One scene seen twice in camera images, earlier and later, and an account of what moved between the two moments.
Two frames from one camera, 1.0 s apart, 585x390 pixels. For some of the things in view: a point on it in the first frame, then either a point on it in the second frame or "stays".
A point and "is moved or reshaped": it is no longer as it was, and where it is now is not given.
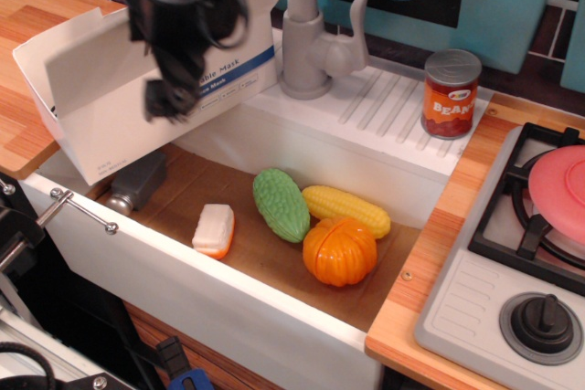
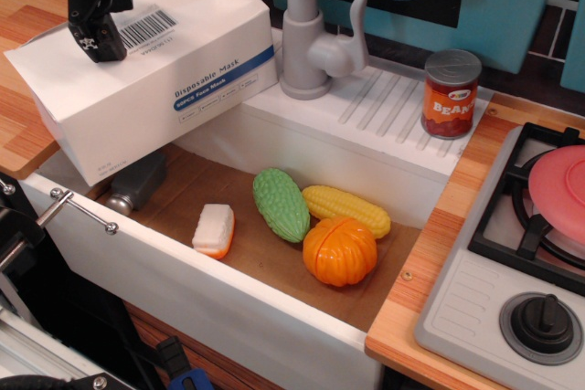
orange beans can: [451, 80] stays
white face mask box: [90, 76] is moved or reshaped
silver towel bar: [61, 197] stays
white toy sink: [271, 240] stays
